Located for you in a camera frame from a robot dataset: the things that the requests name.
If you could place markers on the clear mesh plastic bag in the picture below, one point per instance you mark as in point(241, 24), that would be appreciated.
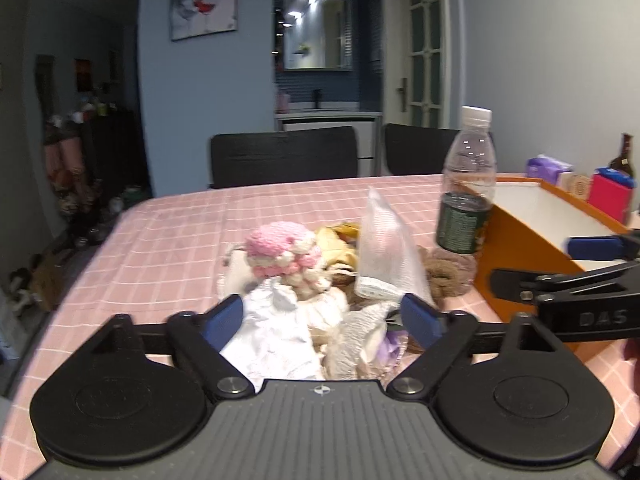
point(389, 264)

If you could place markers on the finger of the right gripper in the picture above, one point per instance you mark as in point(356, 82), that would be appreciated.
point(623, 246)
point(525, 287)

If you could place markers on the purple tissue pack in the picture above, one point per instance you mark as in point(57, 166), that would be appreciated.
point(547, 168)

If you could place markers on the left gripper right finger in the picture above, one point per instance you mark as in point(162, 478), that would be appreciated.
point(444, 338)

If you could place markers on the orange white storage box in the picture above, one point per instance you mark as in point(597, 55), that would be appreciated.
point(528, 227)

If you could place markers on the white round cloth pad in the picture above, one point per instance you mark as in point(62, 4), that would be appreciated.
point(235, 276)

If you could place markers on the pink red box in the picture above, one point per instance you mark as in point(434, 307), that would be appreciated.
point(611, 192)

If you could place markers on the wall mirror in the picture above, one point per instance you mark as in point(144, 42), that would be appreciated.
point(317, 35)

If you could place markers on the white glass panel door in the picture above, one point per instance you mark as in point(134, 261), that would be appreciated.
point(416, 57)

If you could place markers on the brown fuzzy sock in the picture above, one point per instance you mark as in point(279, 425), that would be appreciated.
point(449, 275)

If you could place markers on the clear plastic water bottle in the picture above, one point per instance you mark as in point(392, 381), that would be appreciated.
point(469, 180)

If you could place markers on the black chair left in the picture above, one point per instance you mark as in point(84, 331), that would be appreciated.
point(245, 159)

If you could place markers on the brown glass bottle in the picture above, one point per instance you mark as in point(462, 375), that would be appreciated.
point(622, 162)

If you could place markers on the black chair right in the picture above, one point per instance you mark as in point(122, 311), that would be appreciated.
point(411, 150)

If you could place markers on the pink white crochet hat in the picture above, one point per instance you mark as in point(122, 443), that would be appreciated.
point(288, 251)

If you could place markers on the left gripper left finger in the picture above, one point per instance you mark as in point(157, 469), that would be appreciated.
point(196, 341)

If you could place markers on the black chair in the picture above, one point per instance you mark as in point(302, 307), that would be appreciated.
point(245, 159)
point(411, 150)

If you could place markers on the white flowers plastic bag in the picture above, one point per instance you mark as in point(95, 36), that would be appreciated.
point(323, 337)

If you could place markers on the white counter cabinet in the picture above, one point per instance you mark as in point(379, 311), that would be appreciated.
point(357, 133)

